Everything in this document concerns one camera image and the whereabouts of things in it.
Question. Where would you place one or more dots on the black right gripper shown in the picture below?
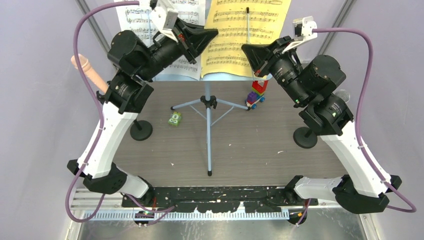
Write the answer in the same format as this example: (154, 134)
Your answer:
(258, 54)

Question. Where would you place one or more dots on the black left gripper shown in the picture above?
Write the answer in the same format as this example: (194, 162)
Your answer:
(194, 43)

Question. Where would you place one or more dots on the yellow sheet music page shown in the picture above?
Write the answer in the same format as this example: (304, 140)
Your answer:
(239, 22)

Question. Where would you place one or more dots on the white sheet music page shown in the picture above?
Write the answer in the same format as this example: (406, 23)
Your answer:
(139, 20)

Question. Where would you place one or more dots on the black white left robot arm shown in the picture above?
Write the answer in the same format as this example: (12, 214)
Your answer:
(124, 99)

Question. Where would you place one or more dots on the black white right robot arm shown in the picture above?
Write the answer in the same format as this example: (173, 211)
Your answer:
(327, 117)

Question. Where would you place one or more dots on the colourful toy brick car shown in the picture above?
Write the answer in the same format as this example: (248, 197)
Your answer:
(257, 94)

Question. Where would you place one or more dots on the green number five toy block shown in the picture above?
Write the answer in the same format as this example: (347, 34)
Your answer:
(175, 119)

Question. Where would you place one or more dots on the purple glitter microphone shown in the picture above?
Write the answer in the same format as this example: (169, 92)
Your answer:
(343, 94)

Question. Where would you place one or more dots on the black right microphone stand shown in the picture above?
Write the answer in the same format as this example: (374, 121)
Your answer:
(305, 138)

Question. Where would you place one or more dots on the black microphone stand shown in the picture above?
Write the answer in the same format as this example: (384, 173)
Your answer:
(305, 138)
(141, 130)

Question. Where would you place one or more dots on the beige microphone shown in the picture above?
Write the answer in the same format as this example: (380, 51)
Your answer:
(92, 76)

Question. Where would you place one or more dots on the black left microphone stand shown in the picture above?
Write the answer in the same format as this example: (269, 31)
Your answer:
(141, 130)

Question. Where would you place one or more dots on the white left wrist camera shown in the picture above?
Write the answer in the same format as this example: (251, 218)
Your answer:
(163, 15)

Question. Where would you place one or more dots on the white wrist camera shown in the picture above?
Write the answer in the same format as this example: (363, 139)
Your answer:
(303, 32)
(163, 15)

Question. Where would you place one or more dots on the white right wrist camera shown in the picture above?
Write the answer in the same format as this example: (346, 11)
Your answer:
(303, 32)

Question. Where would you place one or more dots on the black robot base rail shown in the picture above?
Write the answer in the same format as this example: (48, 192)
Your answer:
(221, 199)

